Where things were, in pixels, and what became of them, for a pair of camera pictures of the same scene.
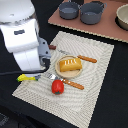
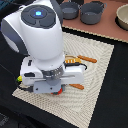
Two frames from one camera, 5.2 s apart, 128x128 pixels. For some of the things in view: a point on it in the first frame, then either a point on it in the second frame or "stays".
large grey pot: (91, 12) stays
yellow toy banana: (23, 77) stays
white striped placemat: (71, 87) stays
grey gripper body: (44, 51) -> (50, 82)
